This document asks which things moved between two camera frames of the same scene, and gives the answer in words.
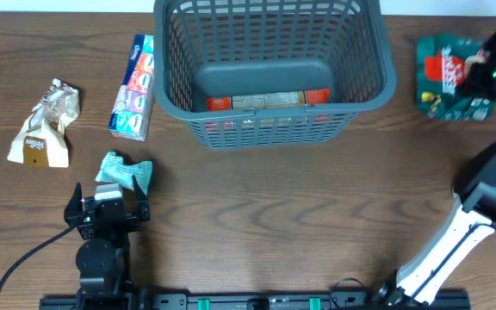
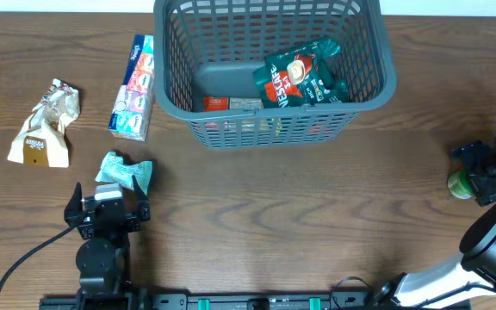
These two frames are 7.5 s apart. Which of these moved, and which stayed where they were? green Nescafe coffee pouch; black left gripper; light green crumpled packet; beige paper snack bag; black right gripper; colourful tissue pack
Moved: black right gripper; green Nescafe coffee pouch
Stayed: beige paper snack bag; colourful tissue pack; light green crumpled packet; black left gripper
